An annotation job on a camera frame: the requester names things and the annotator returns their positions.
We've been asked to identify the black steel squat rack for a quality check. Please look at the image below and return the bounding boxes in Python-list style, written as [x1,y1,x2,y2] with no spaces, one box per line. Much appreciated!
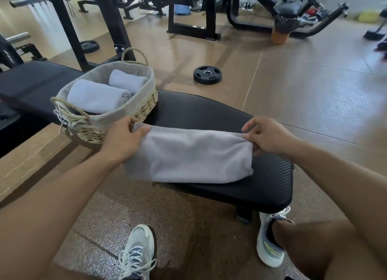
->
[9,0,137,72]

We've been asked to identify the black padded weight bench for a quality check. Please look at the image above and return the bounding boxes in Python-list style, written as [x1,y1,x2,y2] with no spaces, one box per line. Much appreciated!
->
[0,60,294,223]

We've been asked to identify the person's white shoe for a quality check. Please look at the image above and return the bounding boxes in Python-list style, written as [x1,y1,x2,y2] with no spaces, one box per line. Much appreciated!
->
[118,224,157,280]
[256,206,294,268]

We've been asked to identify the light grey towel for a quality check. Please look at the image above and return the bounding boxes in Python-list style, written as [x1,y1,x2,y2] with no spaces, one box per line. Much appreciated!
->
[125,122,254,184]

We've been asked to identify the black bench press frame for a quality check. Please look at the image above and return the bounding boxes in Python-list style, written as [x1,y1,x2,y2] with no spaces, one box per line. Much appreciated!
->
[107,0,221,41]

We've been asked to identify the white towel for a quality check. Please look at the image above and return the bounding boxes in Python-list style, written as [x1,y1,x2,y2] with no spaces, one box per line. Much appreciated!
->
[108,69,149,95]
[67,79,132,115]

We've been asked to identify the large black weight plate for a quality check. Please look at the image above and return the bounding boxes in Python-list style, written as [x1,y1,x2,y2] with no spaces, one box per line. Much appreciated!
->
[0,103,20,122]

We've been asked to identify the black bumper plate white print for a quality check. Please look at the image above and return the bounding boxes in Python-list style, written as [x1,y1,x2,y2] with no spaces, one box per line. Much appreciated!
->
[0,34,24,72]

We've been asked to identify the person's right leg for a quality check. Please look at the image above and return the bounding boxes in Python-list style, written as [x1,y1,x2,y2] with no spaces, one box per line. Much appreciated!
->
[272,219,387,280]

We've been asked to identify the woven basket with white liner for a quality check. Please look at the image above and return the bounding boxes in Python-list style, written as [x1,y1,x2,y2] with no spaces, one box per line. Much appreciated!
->
[50,47,159,144]

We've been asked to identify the person's right forearm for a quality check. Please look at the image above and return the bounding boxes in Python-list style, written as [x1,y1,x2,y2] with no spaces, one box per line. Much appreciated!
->
[287,139,387,259]

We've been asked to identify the black rubber weight plate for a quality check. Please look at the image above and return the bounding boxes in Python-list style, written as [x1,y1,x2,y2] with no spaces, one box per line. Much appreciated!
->
[193,65,223,85]
[79,40,100,54]

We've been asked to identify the person's left leg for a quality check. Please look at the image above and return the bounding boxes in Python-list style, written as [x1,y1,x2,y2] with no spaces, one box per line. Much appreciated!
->
[39,264,121,280]

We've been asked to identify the person's left white shoe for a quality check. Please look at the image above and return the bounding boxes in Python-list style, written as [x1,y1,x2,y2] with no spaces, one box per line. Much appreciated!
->
[118,224,157,280]

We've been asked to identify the black steel base beam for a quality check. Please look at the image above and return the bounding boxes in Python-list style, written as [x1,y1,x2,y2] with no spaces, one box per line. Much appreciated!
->
[0,113,55,158]

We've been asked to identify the yellow green cushion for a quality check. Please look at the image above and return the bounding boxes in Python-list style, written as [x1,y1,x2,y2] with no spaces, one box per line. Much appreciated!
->
[358,10,381,23]

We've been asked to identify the person's leg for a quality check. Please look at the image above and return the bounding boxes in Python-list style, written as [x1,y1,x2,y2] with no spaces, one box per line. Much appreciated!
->
[39,264,121,280]
[272,219,387,280]

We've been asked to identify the person's left forearm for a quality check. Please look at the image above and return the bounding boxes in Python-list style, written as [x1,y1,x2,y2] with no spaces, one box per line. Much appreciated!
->
[0,151,121,280]

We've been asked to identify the black barbell stand frame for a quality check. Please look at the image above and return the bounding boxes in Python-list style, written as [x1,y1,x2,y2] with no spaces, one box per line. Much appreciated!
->
[15,43,48,62]

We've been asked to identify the orange bin with black bag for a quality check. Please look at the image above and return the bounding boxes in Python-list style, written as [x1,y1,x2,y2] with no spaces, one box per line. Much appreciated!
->
[271,15,300,45]

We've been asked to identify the person's right hand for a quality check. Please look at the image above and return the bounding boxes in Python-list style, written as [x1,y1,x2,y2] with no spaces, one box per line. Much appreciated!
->
[241,116,298,158]

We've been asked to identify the person's left hand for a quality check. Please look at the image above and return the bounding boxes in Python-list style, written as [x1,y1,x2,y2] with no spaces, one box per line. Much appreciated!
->
[101,116,152,166]

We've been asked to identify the person's right white shoe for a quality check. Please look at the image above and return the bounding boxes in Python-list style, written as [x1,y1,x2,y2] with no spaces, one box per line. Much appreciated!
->
[256,206,294,268]

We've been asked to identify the black gym accessory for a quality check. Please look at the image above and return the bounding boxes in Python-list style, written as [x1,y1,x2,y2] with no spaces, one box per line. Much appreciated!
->
[362,7,387,41]
[376,38,387,59]

